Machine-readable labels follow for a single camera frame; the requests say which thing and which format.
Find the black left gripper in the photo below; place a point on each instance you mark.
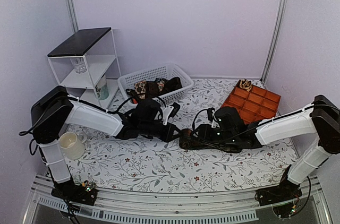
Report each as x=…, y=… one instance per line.
x=168, y=136

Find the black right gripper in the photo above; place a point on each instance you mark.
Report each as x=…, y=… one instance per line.
x=204, y=134

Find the green brown patterned tie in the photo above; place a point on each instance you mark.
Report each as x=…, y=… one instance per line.
x=186, y=142

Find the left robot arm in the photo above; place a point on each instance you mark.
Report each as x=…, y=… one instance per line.
x=149, y=119

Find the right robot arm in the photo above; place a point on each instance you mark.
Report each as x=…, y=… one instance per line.
x=231, y=134

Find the black shiny tie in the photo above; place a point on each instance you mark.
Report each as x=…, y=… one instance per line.
x=171, y=85

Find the dark red patterned tie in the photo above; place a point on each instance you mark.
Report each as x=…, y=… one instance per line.
x=154, y=89

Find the cream paisley tie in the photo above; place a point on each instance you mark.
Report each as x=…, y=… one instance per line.
x=141, y=89

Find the white plastic basket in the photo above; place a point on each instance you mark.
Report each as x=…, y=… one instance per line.
x=160, y=74

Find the orange compartment tray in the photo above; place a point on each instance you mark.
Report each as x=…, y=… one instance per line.
x=258, y=104

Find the rolled beige patterned tie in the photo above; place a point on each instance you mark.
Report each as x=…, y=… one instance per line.
x=245, y=85

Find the cream ceramic mug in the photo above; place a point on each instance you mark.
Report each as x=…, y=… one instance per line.
x=72, y=144

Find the white shelf with black top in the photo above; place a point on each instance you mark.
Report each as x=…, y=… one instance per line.
x=88, y=61

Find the clear drinking glass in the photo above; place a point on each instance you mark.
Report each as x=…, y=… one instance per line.
x=78, y=65

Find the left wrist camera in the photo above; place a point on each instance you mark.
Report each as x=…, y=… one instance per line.
x=169, y=112

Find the metal front rail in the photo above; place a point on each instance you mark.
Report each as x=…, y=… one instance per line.
x=118, y=206

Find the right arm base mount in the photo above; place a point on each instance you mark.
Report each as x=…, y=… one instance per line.
x=281, y=193

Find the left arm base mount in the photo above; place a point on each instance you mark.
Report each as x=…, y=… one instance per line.
x=85, y=193

